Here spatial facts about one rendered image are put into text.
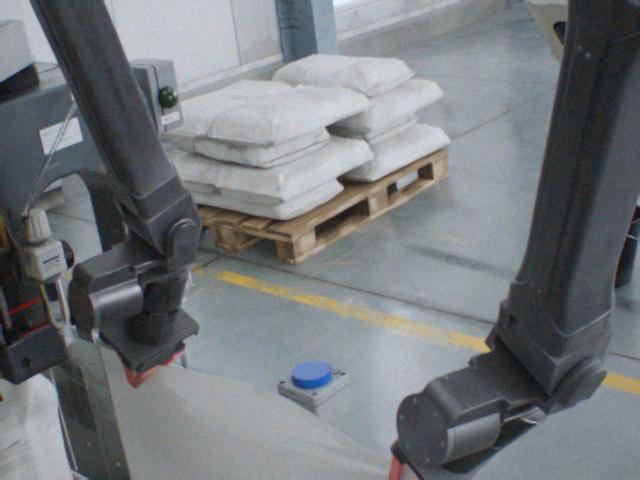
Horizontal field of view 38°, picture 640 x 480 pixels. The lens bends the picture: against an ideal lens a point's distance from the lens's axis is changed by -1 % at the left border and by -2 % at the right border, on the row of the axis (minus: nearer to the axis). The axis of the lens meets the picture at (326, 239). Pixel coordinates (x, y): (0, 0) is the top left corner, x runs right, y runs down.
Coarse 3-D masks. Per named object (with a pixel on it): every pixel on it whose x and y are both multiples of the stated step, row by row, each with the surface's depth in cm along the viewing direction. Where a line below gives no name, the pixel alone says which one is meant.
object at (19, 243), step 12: (72, 108) 107; (60, 132) 106; (48, 156) 105; (36, 180) 105; (0, 204) 101; (24, 216) 105; (24, 228) 105; (12, 240) 104; (24, 252) 106; (24, 264) 107
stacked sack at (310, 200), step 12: (336, 180) 424; (192, 192) 431; (312, 192) 411; (324, 192) 415; (336, 192) 419; (204, 204) 430; (216, 204) 422; (228, 204) 417; (240, 204) 412; (252, 204) 407; (288, 204) 401; (300, 204) 405; (312, 204) 408; (264, 216) 404; (276, 216) 399; (288, 216) 399
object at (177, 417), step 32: (128, 384) 116; (160, 384) 108; (192, 384) 110; (224, 384) 107; (128, 416) 119; (160, 416) 112; (192, 416) 103; (224, 416) 109; (256, 416) 106; (288, 416) 102; (128, 448) 122; (160, 448) 116; (192, 448) 106; (224, 448) 100; (256, 448) 97; (288, 448) 94; (320, 448) 92; (352, 448) 93
